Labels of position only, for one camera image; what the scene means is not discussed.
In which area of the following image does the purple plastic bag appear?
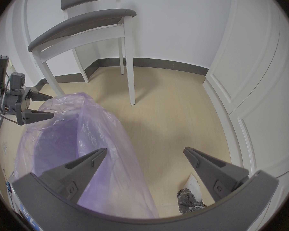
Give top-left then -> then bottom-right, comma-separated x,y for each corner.
13,92 -> 159,219

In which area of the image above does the black plastic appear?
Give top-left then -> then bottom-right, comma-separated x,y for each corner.
177,188 -> 207,215

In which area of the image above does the white trash bin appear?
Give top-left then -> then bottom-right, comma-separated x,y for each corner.
19,100 -> 158,219

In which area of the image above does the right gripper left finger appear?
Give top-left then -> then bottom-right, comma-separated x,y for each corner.
40,148 -> 108,204

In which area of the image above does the white wardrobe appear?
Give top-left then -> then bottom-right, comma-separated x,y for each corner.
203,0 -> 289,201

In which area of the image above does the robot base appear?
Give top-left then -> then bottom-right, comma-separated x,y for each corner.
5,181 -> 44,231

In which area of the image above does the crumpled white paper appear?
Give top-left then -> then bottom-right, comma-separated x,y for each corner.
184,173 -> 203,203

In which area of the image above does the white chair with grey cushions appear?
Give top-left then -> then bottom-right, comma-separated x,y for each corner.
27,0 -> 137,105

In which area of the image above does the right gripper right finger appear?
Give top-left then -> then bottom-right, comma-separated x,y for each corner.
183,146 -> 250,204

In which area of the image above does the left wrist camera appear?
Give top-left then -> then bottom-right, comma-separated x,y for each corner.
9,72 -> 26,96

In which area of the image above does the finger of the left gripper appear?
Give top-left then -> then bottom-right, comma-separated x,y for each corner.
28,90 -> 54,102
22,108 -> 55,125

